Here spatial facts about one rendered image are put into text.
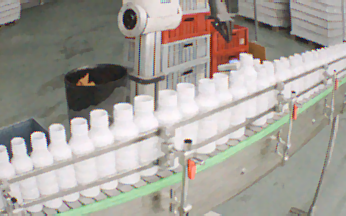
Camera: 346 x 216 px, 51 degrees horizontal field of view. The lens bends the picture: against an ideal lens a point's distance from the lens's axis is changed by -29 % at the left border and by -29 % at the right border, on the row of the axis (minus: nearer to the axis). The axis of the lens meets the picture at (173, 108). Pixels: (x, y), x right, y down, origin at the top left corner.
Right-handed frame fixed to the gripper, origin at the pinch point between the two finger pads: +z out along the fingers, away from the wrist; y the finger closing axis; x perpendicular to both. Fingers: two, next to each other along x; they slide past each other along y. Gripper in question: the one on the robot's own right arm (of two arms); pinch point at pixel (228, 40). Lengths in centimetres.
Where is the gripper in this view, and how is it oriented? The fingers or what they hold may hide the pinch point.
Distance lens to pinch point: 145.8
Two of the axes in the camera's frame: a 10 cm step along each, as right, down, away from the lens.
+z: 2.2, 9.7, 1.3
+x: -6.7, 0.5, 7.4
